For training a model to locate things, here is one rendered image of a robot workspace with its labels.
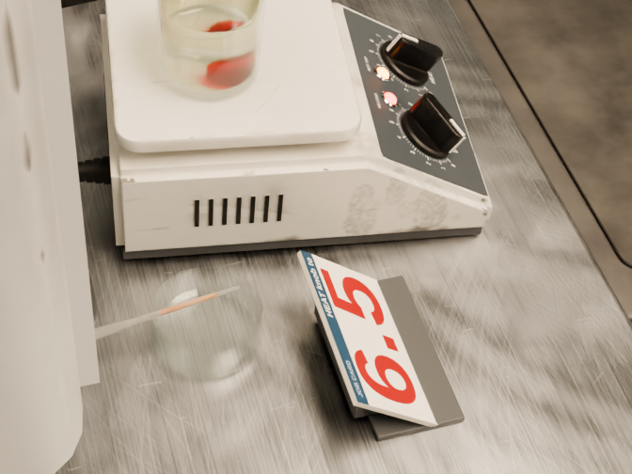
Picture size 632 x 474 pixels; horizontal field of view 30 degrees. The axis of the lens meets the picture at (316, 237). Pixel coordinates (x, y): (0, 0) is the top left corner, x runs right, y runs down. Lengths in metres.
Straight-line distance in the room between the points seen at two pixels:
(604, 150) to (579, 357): 0.69
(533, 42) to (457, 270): 0.79
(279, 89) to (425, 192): 0.09
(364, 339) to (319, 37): 0.16
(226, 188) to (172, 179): 0.03
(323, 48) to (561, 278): 0.18
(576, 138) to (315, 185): 0.73
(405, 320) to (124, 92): 0.18
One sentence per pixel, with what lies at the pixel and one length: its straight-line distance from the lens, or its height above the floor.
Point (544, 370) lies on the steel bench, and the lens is 0.61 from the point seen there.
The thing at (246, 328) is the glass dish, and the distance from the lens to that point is 0.60.
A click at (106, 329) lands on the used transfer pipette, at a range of 0.57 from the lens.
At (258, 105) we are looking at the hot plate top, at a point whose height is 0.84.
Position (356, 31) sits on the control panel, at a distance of 0.67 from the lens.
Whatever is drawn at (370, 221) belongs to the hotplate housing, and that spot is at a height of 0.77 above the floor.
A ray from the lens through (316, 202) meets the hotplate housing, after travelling 0.60.
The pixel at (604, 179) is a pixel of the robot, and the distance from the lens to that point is 1.27.
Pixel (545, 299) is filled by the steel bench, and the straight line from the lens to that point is 0.64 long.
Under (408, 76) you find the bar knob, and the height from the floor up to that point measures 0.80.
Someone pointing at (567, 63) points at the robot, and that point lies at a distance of 1.39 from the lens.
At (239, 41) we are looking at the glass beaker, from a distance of 0.56.
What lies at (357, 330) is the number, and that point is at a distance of 0.57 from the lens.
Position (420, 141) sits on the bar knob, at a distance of 0.62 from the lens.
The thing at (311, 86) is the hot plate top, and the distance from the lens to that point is 0.59.
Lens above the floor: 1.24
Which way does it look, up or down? 50 degrees down
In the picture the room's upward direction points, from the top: 7 degrees clockwise
